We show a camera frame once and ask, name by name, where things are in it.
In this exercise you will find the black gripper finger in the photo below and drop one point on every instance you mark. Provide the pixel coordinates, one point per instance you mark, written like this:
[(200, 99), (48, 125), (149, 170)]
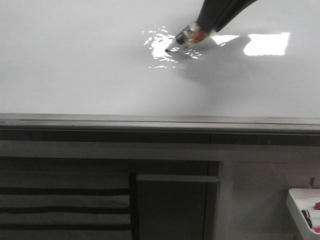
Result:
[(230, 12), (210, 12)]

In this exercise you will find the dark grey cabinet door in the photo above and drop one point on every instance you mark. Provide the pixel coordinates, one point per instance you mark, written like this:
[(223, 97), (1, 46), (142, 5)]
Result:
[(176, 207)]

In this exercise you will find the white plastic marker tray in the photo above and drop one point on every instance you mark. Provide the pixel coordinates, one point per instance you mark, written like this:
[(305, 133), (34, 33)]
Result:
[(304, 199)]

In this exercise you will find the red capped marker in tray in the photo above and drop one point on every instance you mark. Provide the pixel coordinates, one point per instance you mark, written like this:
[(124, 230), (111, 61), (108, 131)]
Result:
[(317, 206)]

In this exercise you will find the black capped marker in tray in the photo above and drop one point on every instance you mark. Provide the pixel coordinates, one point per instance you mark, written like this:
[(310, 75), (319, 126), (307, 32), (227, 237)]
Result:
[(306, 215)]

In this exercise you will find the pink marker in tray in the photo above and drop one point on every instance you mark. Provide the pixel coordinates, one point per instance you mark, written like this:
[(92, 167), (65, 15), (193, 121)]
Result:
[(317, 229)]

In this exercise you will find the grey slatted panel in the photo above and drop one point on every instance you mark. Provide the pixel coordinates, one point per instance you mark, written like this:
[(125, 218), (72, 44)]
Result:
[(67, 206)]

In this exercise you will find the white whiteboard with metal frame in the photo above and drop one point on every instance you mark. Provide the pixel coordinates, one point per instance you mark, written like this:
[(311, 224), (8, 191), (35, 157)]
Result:
[(98, 71)]

